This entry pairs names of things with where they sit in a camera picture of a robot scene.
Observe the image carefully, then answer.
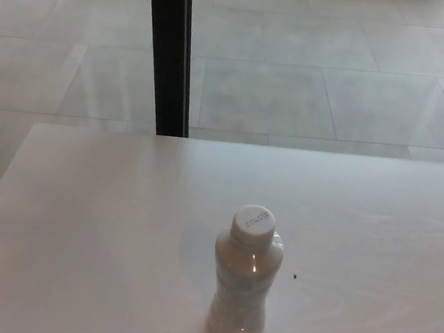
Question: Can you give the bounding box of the white bottle cap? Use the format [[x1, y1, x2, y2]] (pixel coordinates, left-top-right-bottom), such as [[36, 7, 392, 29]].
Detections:
[[229, 202, 278, 248]]

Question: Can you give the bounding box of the black vertical post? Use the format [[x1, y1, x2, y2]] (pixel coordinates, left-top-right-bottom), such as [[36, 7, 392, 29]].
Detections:
[[135, 0, 203, 139]]

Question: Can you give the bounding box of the white plastic bottle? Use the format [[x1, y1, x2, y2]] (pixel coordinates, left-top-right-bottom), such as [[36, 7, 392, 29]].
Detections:
[[205, 223, 287, 333]]

